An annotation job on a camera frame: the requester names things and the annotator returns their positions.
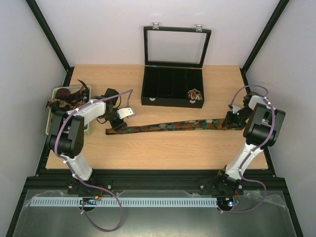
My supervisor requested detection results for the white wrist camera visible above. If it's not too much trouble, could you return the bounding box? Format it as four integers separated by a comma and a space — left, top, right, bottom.
117, 107, 135, 119
229, 104, 241, 114

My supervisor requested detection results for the pile of ties in basket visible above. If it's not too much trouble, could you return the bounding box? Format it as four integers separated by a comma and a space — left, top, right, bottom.
45, 80, 90, 114

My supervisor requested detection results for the rolled patterned tie in box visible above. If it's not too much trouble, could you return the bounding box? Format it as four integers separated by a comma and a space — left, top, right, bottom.
187, 88, 203, 100

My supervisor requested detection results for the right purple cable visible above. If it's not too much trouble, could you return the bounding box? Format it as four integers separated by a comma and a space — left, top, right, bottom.
219, 84, 277, 214

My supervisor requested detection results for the brown teal patterned tie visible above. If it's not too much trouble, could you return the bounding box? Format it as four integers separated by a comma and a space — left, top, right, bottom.
105, 118, 246, 135

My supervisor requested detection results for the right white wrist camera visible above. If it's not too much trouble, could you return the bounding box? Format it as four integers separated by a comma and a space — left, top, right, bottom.
229, 104, 241, 114

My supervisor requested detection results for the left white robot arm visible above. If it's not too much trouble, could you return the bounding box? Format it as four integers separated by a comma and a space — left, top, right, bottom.
46, 89, 135, 181

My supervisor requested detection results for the black compartment storage box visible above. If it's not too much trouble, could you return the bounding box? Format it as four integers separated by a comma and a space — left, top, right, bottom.
141, 25, 212, 109

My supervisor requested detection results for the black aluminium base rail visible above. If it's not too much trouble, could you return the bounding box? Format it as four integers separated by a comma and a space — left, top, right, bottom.
22, 169, 289, 197

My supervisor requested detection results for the purple cable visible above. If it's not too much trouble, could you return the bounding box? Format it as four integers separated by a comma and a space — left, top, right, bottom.
53, 88, 134, 232
219, 84, 277, 214

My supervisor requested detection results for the green perforated plastic basket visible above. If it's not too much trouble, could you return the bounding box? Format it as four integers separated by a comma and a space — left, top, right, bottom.
45, 85, 92, 135

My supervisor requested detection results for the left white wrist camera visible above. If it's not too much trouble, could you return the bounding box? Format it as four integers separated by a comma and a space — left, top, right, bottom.
117, 107, 135, 119

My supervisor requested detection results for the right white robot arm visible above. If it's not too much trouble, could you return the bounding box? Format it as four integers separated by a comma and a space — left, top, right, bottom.
214, 92, 286, 194

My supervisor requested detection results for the light blue cable duct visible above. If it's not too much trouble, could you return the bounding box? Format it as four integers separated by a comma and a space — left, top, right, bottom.
30, 197, 218, 208

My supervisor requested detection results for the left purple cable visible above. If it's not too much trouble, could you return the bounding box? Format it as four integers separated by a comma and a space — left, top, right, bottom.
53, 88, 134, 232

